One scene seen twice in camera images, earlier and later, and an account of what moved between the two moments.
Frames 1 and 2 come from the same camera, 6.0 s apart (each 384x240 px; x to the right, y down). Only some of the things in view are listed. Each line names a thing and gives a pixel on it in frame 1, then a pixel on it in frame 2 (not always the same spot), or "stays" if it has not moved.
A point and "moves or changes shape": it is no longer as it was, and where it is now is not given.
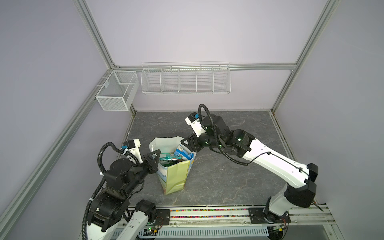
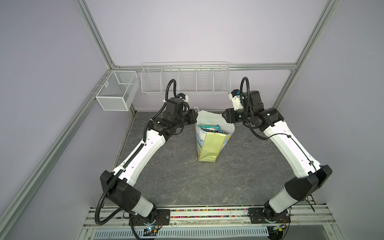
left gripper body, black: x=148 y=166 to x=189 y=118
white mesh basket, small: x=118 y=90 stays
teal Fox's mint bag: x=170 y=157 moves or changes shape
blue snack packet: x=180 y=151 moves or changes shape
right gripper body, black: x=203 y=141 to x=235 y=116
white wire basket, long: x=186 y=78 stays
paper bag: x=175 y=163 moves or changes shape
